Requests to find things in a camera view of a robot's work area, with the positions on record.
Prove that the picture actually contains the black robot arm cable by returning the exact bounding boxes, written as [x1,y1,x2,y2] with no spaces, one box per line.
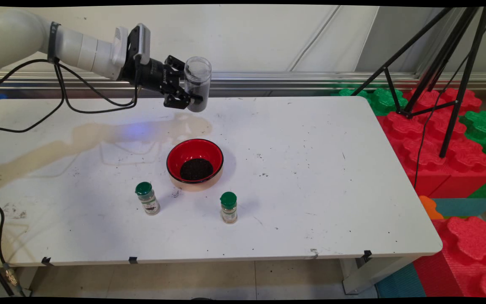
[0,59,140,133]

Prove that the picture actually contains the teal foam mat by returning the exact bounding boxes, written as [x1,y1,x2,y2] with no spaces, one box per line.
[374,264,427,298]

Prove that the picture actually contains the aluminium wall rail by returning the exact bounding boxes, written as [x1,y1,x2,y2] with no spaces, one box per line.
[0,71,486,91]

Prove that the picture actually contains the dark grains heap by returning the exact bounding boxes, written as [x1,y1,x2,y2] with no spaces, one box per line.
[180,158,214,181]

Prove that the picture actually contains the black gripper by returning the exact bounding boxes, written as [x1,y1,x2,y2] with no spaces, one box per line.
[121,55,204,110]

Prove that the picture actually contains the white table leg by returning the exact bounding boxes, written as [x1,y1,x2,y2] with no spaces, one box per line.
[340,255,421,295]

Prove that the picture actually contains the large red foam block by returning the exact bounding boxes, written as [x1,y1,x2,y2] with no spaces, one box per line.
[376,87,486,199]

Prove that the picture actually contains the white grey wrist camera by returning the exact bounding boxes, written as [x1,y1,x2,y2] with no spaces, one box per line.
[112,23,151,66]

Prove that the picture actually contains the green-lid spice jar light contents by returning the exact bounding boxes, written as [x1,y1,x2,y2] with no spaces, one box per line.
[220,191,238,224]

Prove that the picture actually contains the black tripod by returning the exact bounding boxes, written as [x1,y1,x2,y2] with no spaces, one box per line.
[351,6,486,159]

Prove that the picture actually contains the teal foam block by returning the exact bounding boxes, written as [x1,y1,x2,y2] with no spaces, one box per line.
[431,198,486,218]

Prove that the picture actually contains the green-lid spice jar dark contents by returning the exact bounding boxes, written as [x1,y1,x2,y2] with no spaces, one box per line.
[135,182,161,216]

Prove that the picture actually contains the black cable with brass connector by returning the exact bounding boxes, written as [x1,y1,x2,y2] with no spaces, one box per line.
[0,198,26,296]

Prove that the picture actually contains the clear jar with dark grains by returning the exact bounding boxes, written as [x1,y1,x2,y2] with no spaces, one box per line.
[184,56,212,113]

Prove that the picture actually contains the red bowl with black rim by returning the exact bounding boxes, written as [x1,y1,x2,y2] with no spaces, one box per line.
[166,138,224,192]

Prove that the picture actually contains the black cable strap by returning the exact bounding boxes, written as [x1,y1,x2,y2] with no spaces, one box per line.
[48,22,61,64]

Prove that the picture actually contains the green foam block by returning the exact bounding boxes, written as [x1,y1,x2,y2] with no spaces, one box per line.
[332,87,408,117]
[458,111,486,199]

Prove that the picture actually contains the orange foam piece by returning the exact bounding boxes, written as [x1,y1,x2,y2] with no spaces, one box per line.
[418,195,444,220]

